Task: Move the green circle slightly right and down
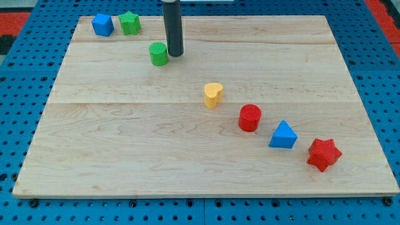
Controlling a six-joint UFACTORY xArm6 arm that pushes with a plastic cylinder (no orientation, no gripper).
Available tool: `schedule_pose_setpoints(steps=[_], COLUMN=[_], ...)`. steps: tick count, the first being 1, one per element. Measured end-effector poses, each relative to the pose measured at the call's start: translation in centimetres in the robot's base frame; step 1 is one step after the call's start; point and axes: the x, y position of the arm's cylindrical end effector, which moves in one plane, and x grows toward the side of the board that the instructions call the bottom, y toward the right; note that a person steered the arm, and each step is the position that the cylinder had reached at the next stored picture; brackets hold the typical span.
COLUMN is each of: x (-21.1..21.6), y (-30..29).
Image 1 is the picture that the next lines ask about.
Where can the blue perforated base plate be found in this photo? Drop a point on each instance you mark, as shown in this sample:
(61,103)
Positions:
(35,36)

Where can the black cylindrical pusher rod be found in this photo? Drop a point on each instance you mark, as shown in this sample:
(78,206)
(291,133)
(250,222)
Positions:
(171,10)

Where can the green cylinder block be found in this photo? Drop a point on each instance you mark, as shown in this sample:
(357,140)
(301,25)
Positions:
(158,53)

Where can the light wooden board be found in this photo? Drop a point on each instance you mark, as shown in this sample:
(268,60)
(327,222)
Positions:
(117,127)

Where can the red star block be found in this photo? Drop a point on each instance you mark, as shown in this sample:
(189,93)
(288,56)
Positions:
(323,153)

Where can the red cylinder block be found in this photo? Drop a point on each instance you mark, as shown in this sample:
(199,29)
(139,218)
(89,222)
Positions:
(249,117)

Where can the green star block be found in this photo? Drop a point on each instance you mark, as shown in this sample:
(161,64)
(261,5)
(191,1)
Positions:
(130,23)

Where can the blue cube block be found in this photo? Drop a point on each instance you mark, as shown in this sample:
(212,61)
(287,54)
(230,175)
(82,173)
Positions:
(103,25)

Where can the yellow heart block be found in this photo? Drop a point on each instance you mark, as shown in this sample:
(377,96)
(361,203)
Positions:
(212,94)

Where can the blue triangle block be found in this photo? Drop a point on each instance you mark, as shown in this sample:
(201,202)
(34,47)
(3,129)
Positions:
(283,137)

